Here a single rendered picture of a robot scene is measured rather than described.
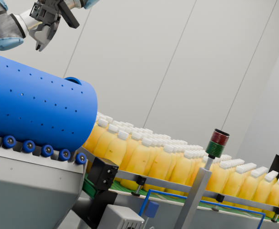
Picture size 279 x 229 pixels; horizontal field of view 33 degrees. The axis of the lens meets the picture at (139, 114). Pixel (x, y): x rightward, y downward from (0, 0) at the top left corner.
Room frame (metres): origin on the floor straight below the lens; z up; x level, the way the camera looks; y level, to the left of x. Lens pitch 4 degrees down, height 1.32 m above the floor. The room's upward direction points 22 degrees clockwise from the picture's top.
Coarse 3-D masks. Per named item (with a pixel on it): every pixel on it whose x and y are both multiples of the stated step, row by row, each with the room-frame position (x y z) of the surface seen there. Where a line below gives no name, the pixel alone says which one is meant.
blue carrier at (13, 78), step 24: (0, 72) 1.47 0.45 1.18; (24, 72) 1.54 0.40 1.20; (0, 96) 1.46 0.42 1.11; (24, 96) 1.51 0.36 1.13; (48, 96) 1.58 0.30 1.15; (72, 96) 1.65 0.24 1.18; (96, 96) 1.74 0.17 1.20; (0, 120) 1.49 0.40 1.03; (24, 120) 1.53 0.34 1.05; (48, 120) 1.58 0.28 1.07; (72, 120) 1.64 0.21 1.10; (72, 144) 1.70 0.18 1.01
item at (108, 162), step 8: (96, 160) 1.69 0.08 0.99; (104, 160) 1.69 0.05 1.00; (96, 168) 1.68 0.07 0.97; (104, 168) 1.66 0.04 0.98; (112, 168) 1.67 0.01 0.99; (88, 176) 1.70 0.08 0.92; (96, 176) 1.66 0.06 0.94; (104, 176) 1.66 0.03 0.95; (112, 176) 1.69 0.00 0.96; (96, 184) 1.65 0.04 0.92; (104, 184) 1.67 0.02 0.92
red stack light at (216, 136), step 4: (216, 132) 1.78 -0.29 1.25; (212, 136) 1.79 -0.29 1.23; (216, 136) 1.77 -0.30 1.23; (220, 136) 1.77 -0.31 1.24; (224, 136) 1.77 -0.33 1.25; (212, 140) 1.78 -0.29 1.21; (216, 140) 1.77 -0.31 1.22; (220, 140) 1.77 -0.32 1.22; (224, 140) 1.77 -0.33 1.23; (220, 144) 1.77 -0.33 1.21; (224, 144) 1.78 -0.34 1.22
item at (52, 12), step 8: (40, 0) 1.61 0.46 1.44; (48, 0) 1.61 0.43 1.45; (56, 0) 1.64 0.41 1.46; (32, 8) 1.64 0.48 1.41; (40, 8) 1.60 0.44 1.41; (48, 8) 1.60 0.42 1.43; (56, 8) 1.64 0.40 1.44; (32, 16) 1.62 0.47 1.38; (40, 16) 1.59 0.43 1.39; (48, 16) 1.61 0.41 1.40; (56, 16) 1.63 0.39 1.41; (48, 24) 1.65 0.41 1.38
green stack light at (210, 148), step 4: (208, 144) 1.79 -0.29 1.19; (212, 144) 1.78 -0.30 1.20; (216, 144) 1.77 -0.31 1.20; (208, 148) 1.78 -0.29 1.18; (212, 148) 1.77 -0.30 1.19; (216, 148) 1.77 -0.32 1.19; (220, 148) 1.77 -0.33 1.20; (208, 152) 1.78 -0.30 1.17; (212, 152) 1.77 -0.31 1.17; (216, 152) 1.77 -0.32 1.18; (220, 152) 1.78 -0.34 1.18; (216, 156) 1.77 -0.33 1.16; (220, 156) 1.79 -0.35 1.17
